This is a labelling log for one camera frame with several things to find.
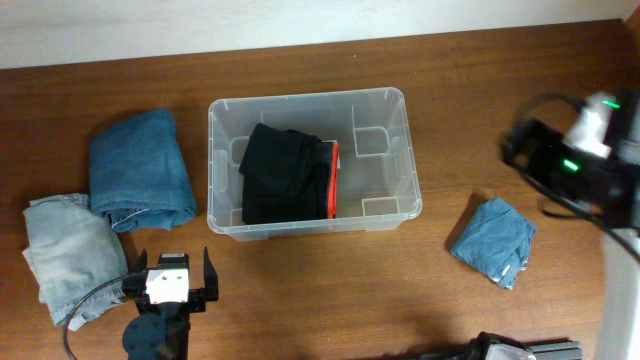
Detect dark blue folded jeans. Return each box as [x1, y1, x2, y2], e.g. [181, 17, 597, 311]
[89, 109, 197, 233]

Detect light blue folded jeans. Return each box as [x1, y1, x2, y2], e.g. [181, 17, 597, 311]
[23, 193, 128, 331]

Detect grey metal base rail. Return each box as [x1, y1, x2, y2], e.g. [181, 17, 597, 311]
[419, 331, 584, 360]

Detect small blue garment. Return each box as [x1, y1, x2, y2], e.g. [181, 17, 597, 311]
[451, 198, 537, 290]

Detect clear plastic storage bin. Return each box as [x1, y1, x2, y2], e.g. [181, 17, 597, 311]
[207, 87, 423, 242]

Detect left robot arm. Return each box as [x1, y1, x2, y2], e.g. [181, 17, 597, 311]
[122, 252, 217, 360]

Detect black garment with red band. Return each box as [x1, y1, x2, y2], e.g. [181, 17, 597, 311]
[242, 142, 338, 225]

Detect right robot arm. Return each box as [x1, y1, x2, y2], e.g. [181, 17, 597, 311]
[207, 87, 639, 283]

